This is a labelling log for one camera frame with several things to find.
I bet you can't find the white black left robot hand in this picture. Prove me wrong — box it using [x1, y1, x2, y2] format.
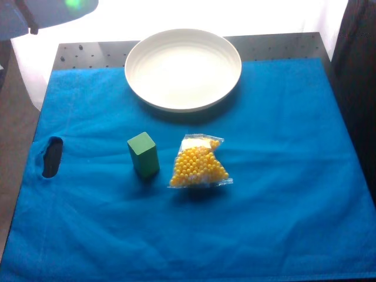
[0, 0, 99, 42]

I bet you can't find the green rectangular block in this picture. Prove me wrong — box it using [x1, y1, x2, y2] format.
[126, 132, 161, 180]

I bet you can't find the bag of yellow beads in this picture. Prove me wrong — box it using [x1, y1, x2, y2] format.
[169, 133, 234, 189]

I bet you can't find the round white plate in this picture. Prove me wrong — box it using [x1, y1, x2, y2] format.
[124, 28, 243, 113]

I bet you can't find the blue cloth with handle hole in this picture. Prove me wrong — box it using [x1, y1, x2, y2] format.
[0, 58, 376, 282]

